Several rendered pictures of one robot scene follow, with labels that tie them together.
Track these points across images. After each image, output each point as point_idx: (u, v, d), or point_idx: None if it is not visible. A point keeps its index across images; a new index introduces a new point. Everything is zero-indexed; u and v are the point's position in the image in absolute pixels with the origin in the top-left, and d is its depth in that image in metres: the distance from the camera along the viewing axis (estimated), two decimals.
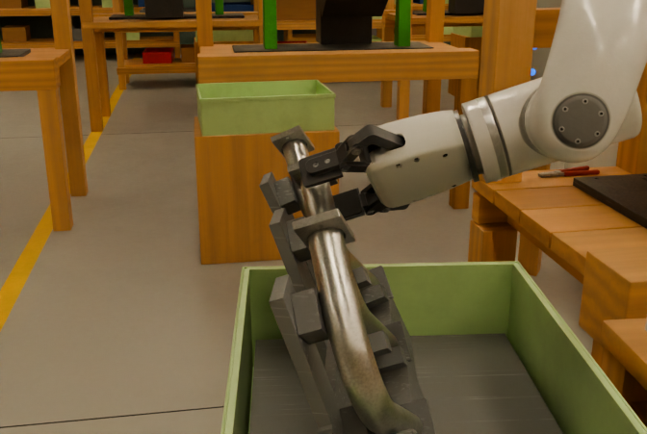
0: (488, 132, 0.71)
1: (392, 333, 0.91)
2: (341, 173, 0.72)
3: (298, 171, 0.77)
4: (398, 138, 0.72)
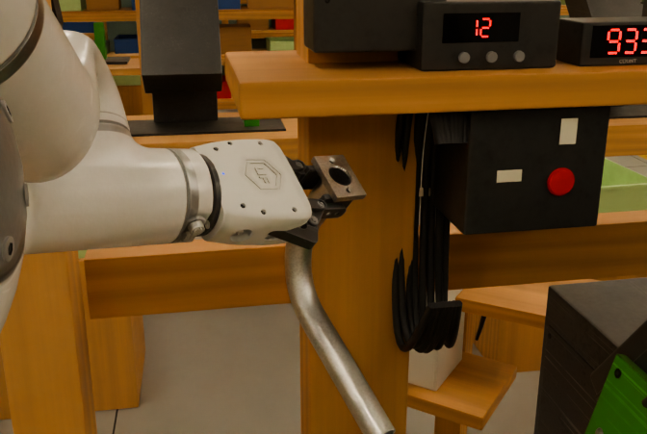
0: None
1: (369, 423, 0.74)
2: None
3: (334, 164, 0.79)
4: None
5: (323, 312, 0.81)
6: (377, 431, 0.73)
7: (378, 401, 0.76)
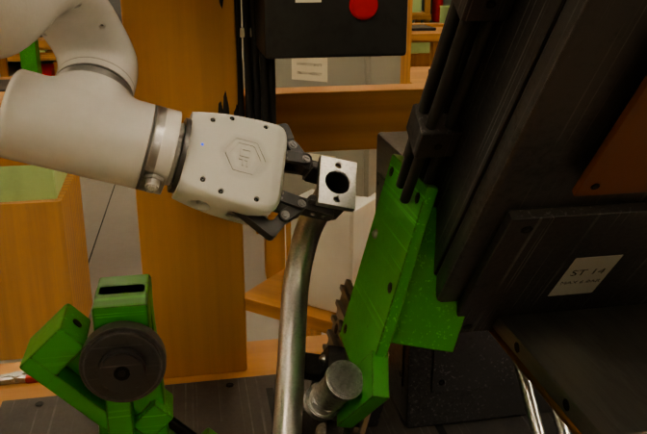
0: None
1: (277, 420, 0.76)
2: (302, 174, 0.79)
3: (345, 168, 0.78)
4: None
5: (300, 302, 0.83)
6: (279, 430, 0.75)
7: (300, 404, 0.77)
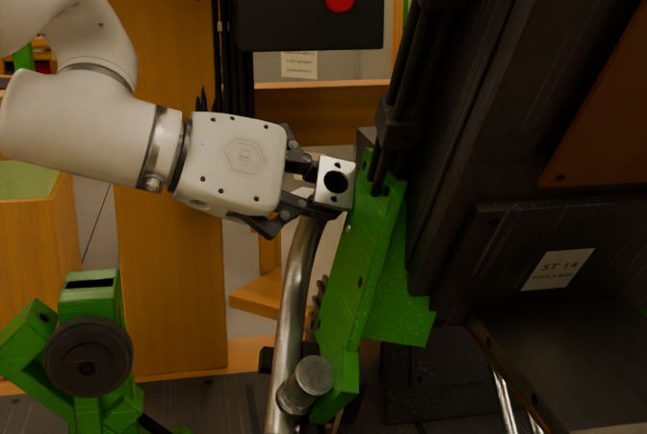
0: None
1: (269, 418, 0.76)
2: (302, 174, 0.79)
3: (345, 168, 0.78)
4: None
5: (299, 302, 0.83)
6: (271, 428, 0.75)
7: None
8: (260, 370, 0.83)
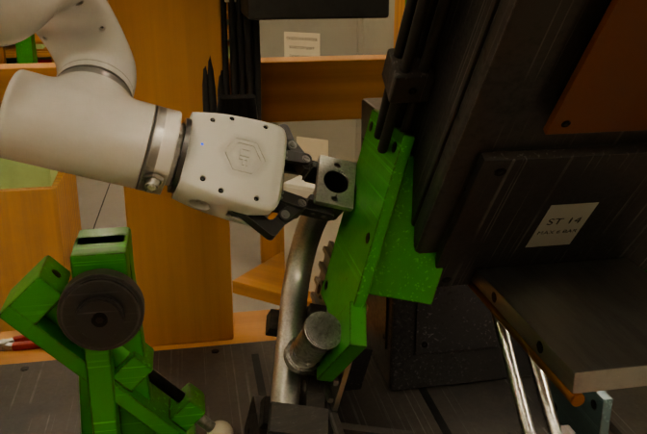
0: None
1: None
2: (302, 175, 0.79)
3: (345, 168, 0.78)
4: None
5: (299, 303, 0.83)
6: None
7: None
8: (268, 332, 0.84)
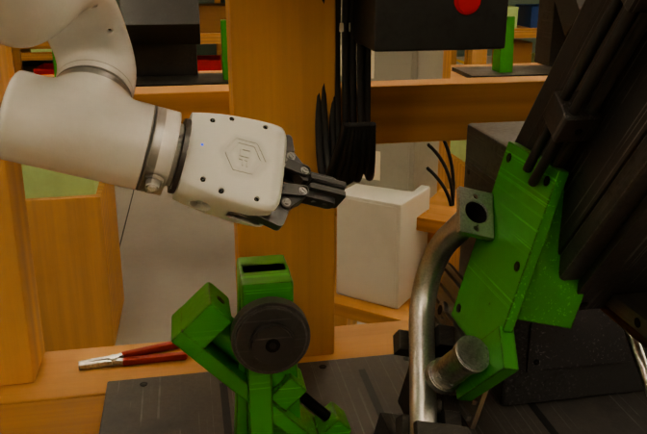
0: None
1: None
2: None
3: (480, 198, 0.81)
4: None
5: (429, 326, 0.86)
6: None
7: None
8: (397, 351, 0.88)
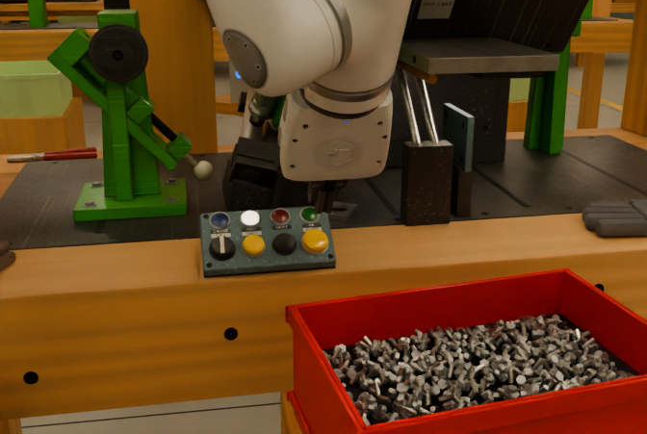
0: None
1: None
2: None
3: None
4: None
5: None
6: None
7: None
8: (239, 108, 1.13)
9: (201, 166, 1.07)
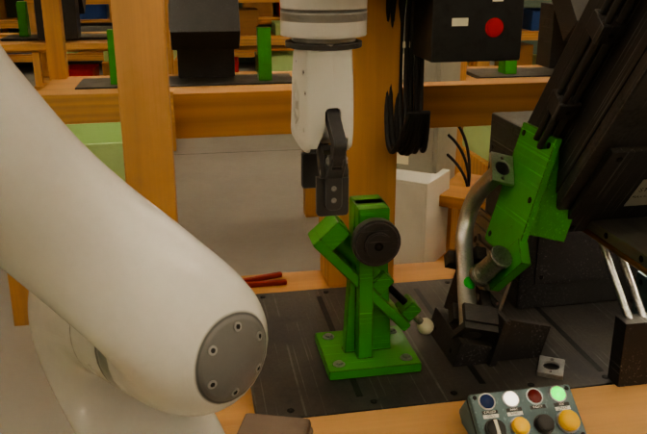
0: (347, 22, 0.69)
1: (463, 316, 1.21)
2: (348, 176, 0.73)
3: (504, 160, 1.24)
4: (331, 114, 0.70)
5: (470, 246, 1.29)
6: None
7: None
8: (447, 265, 1.30)
9: (427, 324, 1.23)
